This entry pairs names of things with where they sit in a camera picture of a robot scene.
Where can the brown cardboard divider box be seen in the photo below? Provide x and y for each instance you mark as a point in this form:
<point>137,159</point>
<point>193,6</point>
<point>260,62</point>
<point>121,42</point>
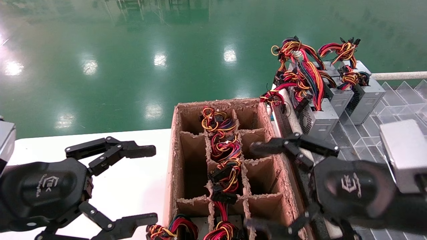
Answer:
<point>193,166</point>

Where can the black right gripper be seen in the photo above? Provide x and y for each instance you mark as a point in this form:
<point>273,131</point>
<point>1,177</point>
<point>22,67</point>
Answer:
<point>350,186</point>

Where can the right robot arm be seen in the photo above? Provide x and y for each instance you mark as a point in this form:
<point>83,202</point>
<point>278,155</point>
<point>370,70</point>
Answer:
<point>413,213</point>

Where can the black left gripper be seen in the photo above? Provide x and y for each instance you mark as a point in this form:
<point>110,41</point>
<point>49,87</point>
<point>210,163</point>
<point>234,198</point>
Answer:
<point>43,190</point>

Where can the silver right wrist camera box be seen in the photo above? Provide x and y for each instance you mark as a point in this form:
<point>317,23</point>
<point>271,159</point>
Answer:
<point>403,153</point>

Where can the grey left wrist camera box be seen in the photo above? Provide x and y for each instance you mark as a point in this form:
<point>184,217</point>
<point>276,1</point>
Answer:
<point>6,143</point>

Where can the white conveyor side rail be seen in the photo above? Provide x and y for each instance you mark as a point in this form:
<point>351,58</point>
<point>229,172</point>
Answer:
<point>293,123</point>

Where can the white conveyor end bar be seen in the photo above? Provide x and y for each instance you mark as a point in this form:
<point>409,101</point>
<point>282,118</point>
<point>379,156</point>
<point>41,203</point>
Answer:
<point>400,76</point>

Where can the black conveyor side panel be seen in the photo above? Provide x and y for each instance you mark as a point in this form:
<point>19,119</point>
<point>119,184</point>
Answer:
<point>283,126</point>

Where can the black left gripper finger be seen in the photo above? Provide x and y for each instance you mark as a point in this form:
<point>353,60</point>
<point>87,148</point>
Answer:
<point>133,150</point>

